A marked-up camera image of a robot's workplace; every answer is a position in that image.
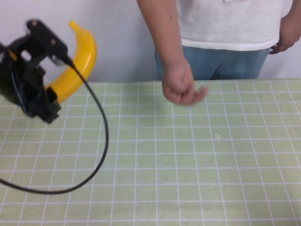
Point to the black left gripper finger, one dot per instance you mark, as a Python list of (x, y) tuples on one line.
[(50, 113), (52, 95)]

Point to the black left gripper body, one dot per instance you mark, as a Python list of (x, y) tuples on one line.
[(26, 80)]

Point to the yellow plastic banana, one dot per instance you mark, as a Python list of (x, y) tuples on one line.
[(88, 51)]

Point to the person's left forearm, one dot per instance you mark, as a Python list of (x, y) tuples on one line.
[(296, 10)]

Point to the person's right forearm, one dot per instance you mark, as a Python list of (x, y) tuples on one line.
[(162, 30)]

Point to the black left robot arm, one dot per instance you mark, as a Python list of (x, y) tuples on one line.
[(4, 77)]

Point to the person's right hand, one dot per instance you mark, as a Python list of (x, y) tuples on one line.
[(178, 80)]

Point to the person's left hand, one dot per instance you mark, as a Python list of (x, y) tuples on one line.
[(288, 35)]

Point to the green checked tablecloth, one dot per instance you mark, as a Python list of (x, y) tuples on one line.
[(176, 164)]

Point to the blue jeans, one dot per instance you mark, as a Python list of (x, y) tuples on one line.
[(223, 63)]

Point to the white t-shirt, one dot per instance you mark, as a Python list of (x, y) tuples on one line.
[(228, 23)]

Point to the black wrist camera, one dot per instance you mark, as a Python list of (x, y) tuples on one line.
[(47, 40)]

